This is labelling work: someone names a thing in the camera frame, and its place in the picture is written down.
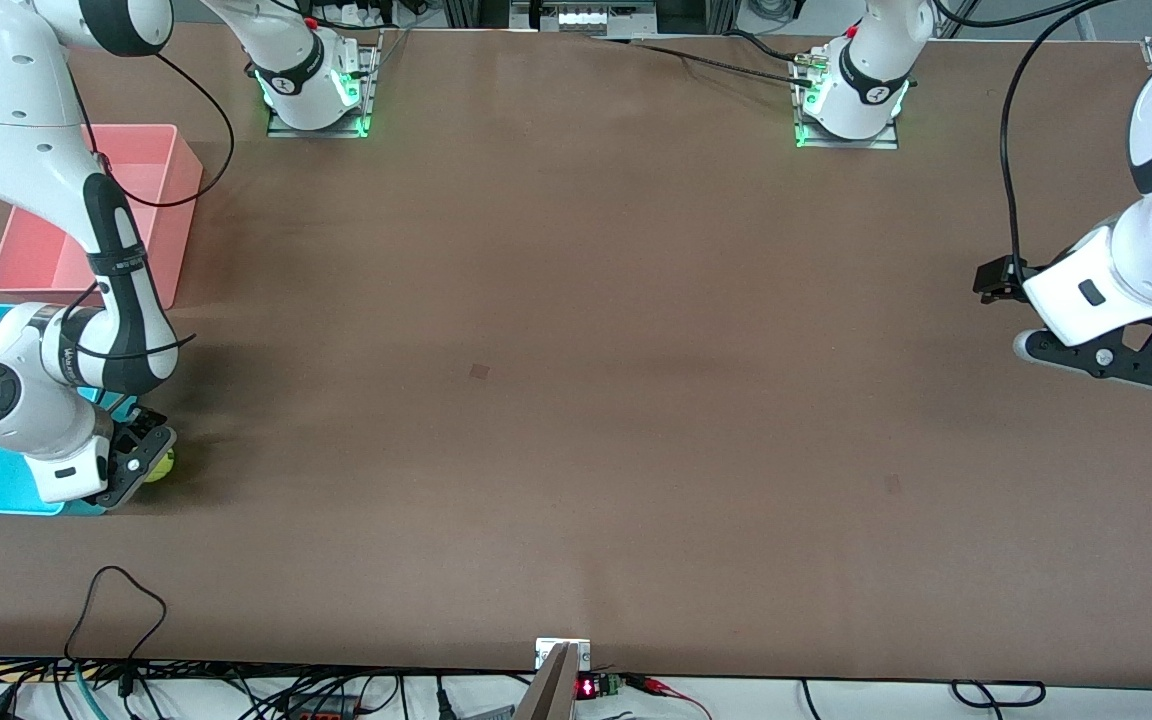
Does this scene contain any pink plastic bin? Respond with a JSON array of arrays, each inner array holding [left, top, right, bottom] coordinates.
[[0, 124, 204, 311]]

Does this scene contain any metal equipment rack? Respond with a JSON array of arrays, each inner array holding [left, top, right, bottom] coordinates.
[[511, 0, 657, 33]]

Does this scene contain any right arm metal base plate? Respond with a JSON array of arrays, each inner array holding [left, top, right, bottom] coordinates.
[[266, 28, 382, 139]]

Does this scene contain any thin black looped cable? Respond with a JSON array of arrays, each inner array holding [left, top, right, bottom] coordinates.
[[63, 565, 168, 696]]

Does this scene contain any flat black cable loop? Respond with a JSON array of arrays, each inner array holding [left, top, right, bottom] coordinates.
[[951, 680, 1047, 709]]

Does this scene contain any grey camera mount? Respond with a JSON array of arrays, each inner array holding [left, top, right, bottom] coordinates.
[[514, 638, 592, 720]]

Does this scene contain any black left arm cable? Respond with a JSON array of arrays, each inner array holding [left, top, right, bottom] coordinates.
[[936, 0, 1122, 276]]

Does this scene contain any long black table cable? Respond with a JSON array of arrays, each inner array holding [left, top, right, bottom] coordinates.
[[586, 35, 817, 89]]

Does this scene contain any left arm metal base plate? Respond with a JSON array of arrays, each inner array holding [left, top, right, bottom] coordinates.
[[794, 50, 902, 151]]

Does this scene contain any short black table cable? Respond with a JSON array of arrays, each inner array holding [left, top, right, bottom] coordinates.
[[726, 30, 802, 63]]

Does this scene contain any red clip lead cable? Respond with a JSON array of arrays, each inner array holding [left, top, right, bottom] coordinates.
[[624, 674, 715, 720]]

